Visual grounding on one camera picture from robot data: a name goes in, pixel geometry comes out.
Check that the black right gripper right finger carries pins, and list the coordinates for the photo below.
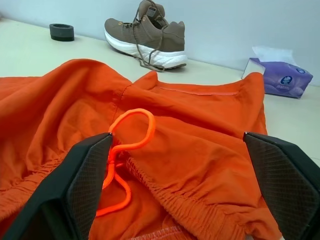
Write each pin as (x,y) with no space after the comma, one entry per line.
(285,180)

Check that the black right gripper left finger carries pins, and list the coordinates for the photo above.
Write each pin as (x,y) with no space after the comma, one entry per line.
(62,190)

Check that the purple tissue box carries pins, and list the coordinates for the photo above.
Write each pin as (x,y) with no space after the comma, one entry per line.
(282,77)

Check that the brown sneaker with white sole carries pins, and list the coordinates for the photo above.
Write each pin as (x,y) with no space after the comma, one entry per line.
(150,32)

